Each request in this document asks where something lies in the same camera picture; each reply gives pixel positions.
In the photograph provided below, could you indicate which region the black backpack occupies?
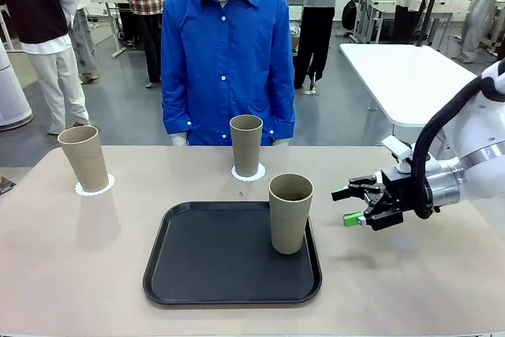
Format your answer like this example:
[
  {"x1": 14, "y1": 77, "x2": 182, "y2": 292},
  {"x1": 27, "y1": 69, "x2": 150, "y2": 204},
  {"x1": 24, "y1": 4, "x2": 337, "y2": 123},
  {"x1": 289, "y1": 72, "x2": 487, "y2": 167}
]
[{"x1": 341, "y1": 0, "x2": 360, "y2": 32}]

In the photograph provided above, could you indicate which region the tall tan cup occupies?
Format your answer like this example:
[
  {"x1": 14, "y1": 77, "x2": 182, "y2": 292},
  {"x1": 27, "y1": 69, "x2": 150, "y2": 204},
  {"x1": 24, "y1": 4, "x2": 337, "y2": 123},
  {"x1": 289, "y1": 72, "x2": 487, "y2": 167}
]
[
  {"x1": 268, "y1": 173, "x2": 315, "y2": 255},
  {"x1": 57, "y1": 125, "x2": 110, "y2": 192},
  {"x1": 229, "y1": 114, "x2": 264, "y2": 178}
]

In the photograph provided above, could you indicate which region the black plastic tray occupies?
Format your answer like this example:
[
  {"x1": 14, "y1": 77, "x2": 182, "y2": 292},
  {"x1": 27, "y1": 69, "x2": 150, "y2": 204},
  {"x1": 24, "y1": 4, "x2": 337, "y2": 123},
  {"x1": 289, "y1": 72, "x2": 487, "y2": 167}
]
[{"x1": 142, "y1": 200, "x2": 323, "y2": 306}]

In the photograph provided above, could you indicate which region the person's left forearm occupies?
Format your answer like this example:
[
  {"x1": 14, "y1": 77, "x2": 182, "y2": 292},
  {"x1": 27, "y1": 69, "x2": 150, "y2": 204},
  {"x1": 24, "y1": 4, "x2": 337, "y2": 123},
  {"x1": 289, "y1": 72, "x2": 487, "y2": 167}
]
[{"x1": 267, "y1": 72, "x2": 296, "y2": 147}]

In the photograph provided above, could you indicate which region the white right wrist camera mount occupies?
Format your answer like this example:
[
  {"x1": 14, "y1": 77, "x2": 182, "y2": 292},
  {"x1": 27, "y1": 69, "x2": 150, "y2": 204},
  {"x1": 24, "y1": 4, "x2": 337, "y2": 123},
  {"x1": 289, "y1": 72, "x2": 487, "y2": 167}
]
[{"x1": 380, "y1": 134, "x2": 441, "y2": 174}]

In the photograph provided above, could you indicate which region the white cylindrical appliance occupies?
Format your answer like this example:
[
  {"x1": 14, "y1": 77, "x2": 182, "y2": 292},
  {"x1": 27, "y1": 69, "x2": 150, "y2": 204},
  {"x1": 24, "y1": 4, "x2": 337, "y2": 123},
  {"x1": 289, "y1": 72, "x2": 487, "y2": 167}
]
[{"x1": 0, "y1": 40, "x2": 33, "y2": 132}]

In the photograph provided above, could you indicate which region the person in grey trousers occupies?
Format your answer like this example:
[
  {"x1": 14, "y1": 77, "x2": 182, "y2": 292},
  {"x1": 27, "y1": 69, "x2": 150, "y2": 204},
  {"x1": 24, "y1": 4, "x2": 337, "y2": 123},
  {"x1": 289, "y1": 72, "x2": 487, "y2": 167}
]
[{"x1": 69, "y1": 7, "x2": 99, "y2": 85}]

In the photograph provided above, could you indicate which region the person in blue shirt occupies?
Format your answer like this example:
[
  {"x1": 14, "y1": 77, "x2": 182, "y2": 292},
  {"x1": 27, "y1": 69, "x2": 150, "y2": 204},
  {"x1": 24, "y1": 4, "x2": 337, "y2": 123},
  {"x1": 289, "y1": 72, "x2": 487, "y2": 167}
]
[{"x1": 160, "y1": 0, "x2": 296, "y2": 147}]

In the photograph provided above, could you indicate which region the black tripod stand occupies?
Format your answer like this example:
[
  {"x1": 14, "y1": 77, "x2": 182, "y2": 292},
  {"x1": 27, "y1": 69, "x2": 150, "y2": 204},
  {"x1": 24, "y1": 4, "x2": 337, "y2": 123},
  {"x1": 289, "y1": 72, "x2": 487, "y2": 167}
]
[{"x1": 412, "y1": 0, "x2": 451, "y2": 48}]

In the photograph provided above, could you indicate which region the person's right forearm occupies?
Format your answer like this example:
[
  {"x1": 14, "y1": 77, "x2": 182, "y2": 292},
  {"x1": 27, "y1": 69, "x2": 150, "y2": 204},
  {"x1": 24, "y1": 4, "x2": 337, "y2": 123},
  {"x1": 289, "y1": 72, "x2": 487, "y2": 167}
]
[{"x1": 161, "y1": 72, "x2": 194, "y2": 147}]

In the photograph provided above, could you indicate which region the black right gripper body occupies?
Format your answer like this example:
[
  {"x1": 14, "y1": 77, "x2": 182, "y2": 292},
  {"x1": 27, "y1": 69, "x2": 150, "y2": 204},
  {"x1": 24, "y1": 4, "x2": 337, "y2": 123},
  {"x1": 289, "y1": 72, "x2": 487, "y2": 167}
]
[{"x1": 380, "y1": 166, "x2": 425, "y2": 223}]

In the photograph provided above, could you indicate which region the white paper lace coaster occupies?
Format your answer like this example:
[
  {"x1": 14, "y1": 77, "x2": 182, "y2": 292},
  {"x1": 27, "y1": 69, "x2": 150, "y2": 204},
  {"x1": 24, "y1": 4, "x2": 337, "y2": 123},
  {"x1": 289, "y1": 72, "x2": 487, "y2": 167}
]
[
  {"x1": 74, "y1": 173, "x2": 116, "y2": 197},
  {"x1": 230, "y1": 161, "x2": 266, "y2": 183}
]

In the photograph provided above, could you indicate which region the white rounded table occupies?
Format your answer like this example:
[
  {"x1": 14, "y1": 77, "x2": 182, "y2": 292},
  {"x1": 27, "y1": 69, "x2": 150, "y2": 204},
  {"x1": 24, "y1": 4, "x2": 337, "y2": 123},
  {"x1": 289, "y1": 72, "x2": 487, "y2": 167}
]
[{"x1": 339, "y1": 43, "x2": 490, "y2": 144}]

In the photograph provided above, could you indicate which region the black cable sleeve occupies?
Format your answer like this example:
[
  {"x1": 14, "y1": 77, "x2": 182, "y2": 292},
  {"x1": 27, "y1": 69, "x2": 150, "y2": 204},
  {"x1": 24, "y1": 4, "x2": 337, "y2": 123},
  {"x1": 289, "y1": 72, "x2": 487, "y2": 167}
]
[{"x1": 410, "y1": 72, "x2": 505, "y2": 220}]

